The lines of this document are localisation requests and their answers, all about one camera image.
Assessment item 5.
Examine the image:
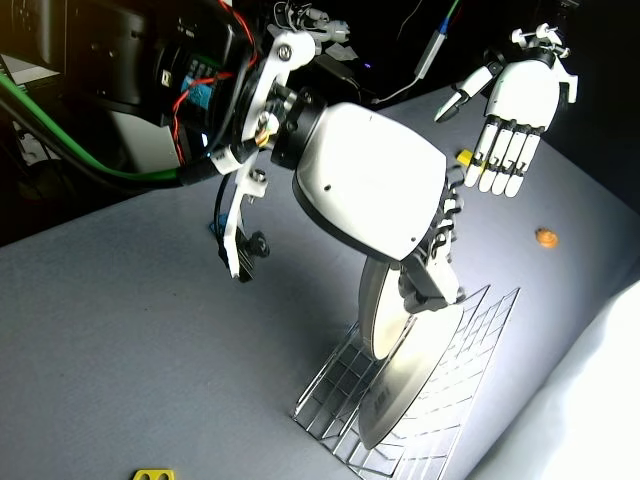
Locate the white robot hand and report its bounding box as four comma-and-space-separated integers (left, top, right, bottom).
291, 101, 466, 315
433, 55, 581, 198

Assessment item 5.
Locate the white plate with black rim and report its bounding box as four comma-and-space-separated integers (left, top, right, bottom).
356, 299, 465, 451
357, 256, 417, 362

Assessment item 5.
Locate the orange spiral toy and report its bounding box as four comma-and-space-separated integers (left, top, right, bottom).
534, 227, 560, 251

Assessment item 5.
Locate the grey table cloth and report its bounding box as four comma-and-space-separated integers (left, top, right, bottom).
0, 82, 640, 480

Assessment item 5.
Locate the white backdrop sheet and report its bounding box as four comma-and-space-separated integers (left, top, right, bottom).
462, 279, 640, 480

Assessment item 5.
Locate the white cable adapter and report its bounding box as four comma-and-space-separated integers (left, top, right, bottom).
372, 29, 450, 107

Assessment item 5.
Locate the thin green cable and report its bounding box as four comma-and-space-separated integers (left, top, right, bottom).
438, 0, 464, 35

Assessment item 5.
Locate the white wire dish rack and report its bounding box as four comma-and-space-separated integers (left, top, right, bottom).
289, 283, 522, 480

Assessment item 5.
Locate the thick green cable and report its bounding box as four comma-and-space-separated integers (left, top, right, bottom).
0, 74, 201, 187

